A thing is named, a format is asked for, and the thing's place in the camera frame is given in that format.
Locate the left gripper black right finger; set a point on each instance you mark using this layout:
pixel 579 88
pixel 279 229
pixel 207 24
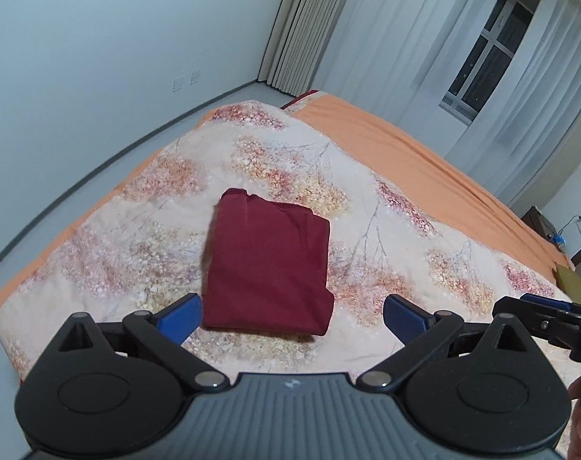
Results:
pixel 478 388

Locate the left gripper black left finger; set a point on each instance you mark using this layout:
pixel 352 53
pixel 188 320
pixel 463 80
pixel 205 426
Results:
pixel 104 390

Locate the dark red garment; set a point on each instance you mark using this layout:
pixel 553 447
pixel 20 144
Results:
pixel 268 267

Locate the olive green pillow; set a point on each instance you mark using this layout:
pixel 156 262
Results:
pixel 569 282

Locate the blue object on nightstand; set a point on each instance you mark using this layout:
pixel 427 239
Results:
pixel 558 239

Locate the dark wooden nightstand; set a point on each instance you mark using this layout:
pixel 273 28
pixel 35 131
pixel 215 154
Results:
pixel 535 219

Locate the floral cream quilt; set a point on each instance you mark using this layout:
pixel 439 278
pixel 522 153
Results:
pixel 223 201

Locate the orange bed sheet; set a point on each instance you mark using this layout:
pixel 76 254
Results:
pixel 439 172

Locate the white sheer curtain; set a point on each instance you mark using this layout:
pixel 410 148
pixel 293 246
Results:
pixel 397 59

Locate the beige pleated curtain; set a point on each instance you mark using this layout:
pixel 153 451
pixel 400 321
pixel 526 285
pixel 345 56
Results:
pixel 300 35

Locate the window with dark frame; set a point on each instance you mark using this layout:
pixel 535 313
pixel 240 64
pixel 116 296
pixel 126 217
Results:
pixel 488 60

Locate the white wall sockets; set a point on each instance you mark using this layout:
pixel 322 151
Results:
pixel 185 79

